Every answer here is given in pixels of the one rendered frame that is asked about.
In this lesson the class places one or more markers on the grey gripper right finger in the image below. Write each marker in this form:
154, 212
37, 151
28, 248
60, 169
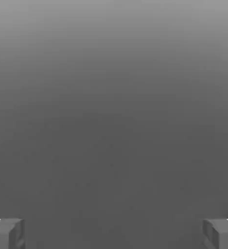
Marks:
222, 236

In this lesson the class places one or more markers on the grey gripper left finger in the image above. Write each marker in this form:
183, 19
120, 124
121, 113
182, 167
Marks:
4, 235

